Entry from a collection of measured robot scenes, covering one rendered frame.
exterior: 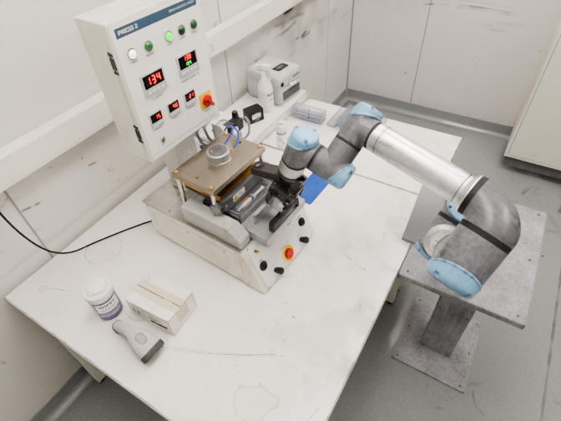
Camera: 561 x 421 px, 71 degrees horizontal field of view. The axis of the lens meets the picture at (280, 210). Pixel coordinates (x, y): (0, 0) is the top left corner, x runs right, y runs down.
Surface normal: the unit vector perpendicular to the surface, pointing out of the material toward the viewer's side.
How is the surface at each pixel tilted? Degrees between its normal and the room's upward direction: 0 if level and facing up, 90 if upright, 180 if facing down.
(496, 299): 0
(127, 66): 90
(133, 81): 90
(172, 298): 2
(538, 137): 90
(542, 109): 90
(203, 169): 0
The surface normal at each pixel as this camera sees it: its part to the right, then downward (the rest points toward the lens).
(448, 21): -0.51, 0.62
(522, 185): -0.04, -0.71
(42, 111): 0.85, 0.34
